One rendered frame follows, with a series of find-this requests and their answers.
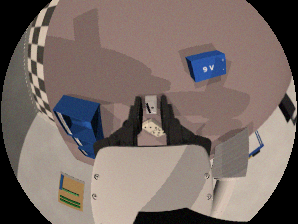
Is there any blue three-compartment bin rack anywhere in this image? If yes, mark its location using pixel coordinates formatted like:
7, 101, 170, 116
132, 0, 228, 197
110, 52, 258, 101
53, 95, 104, 159

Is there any cream domino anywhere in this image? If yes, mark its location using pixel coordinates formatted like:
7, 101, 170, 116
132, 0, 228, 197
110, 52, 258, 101
142, 118, 165, 137

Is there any blue nine-volt battery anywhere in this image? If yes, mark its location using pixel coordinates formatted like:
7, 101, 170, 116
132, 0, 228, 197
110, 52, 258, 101
185, 50, 226, 82

